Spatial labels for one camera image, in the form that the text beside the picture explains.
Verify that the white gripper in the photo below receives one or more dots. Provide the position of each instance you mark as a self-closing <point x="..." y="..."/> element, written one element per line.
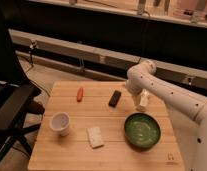
<point x="136" y="100"/>

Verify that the black eraser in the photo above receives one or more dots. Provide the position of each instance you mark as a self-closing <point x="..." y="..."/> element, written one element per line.
<point x="114" y="98"/>

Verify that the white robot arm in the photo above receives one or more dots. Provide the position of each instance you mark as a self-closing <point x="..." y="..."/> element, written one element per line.
<point x="193" y="105"/>

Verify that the white sponge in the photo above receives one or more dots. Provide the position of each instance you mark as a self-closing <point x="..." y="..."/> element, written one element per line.
<point x="95" y="137"/>

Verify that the small white bottle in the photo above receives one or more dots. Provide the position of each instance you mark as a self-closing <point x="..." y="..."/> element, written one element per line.
<point x="143" y="101"/>

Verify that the green bowl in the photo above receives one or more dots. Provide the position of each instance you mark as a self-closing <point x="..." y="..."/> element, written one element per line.
<point x="142" y="130"/>

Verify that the orange carrot toy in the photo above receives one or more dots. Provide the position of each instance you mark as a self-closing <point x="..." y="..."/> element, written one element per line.
<point x="79" y="96"/>

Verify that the wooden table board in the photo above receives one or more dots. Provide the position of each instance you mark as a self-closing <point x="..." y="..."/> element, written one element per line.
<point x="73" y="152"/>

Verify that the white cup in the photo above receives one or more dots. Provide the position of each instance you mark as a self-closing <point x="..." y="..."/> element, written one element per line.
<point x="60" y="123"/>

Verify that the black office chair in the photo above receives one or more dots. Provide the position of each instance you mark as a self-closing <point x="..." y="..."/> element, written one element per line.
<point x="15" y="103"/>

